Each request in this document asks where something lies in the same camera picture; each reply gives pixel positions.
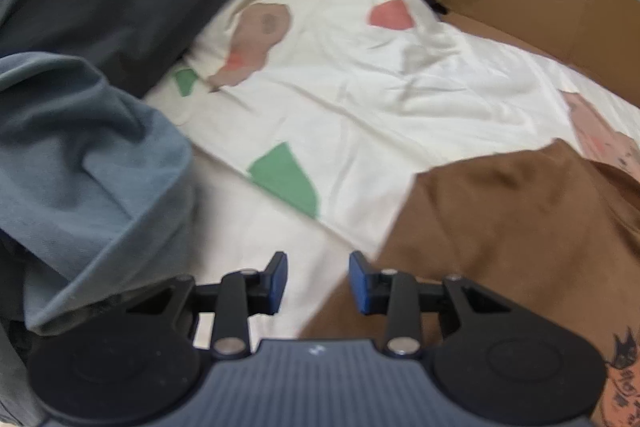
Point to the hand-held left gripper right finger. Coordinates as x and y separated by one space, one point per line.
357 282

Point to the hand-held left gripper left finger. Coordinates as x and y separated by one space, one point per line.
277 279

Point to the brown t-shirt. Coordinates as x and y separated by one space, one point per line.
500 232

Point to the bear print blanket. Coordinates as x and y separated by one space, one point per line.
375 107

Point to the grey-blue garment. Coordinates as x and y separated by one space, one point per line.
75 157

